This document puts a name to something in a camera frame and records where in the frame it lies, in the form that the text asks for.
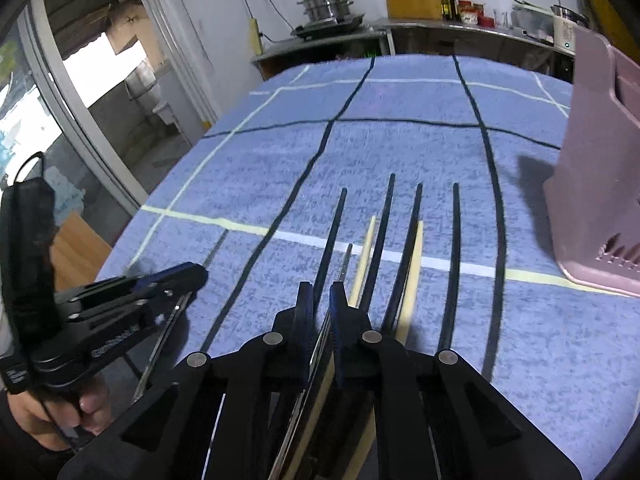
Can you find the induction cooker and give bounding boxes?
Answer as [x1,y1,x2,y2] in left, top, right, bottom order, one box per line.
[291,12,371,38]

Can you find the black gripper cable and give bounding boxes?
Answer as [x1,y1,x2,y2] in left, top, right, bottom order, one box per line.
[10,152,47,186]

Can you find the yellow wooden door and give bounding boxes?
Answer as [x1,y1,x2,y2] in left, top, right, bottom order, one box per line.
[580,0,640,51]

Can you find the wooden stool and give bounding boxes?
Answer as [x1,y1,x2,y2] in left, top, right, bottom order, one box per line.
[50,210,112,291]

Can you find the pink plastic utensil holder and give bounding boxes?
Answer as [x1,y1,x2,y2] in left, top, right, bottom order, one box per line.
[542,25,640,298]

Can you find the long steel counter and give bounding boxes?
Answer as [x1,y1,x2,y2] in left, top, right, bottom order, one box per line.
[372,17,576,83]

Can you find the blue checked towel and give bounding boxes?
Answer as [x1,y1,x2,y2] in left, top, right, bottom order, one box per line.
[92,55,640,480]

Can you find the person's left hand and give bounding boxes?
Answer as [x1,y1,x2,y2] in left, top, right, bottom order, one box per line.
[7,375,113,453]

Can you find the metal chopstick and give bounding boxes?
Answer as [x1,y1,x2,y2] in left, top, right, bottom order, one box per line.
[134,229,230,403]
[272,243,354,480]

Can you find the red-lidded jars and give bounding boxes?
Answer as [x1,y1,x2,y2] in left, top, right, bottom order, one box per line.
[457,0,486,23]

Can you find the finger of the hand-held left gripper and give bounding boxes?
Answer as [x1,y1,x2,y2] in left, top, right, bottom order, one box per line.
[55,262,209,307]
[67,280,206,332]

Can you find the low steel counter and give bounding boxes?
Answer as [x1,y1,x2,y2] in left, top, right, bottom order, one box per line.
[250,30,388,81]

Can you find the sliding glass door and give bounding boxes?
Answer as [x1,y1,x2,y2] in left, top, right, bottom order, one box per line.
[0,0,151,221]

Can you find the stainless steel steamer pot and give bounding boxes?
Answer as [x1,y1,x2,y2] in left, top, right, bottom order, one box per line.
[298,0,357,23]

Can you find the grey tray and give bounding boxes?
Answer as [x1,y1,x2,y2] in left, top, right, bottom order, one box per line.
[510,0,556,41]

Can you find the white outdoor sink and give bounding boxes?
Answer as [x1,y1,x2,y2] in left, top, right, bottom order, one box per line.
[152,100,178,126]

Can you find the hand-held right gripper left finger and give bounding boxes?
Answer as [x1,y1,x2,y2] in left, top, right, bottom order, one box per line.
[57,281,316,480]

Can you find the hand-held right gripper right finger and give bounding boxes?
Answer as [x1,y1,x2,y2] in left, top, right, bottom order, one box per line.
[329,281,583,480]

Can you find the white electric kettle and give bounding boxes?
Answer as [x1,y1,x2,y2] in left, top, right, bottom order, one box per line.
[550,5,588,53]

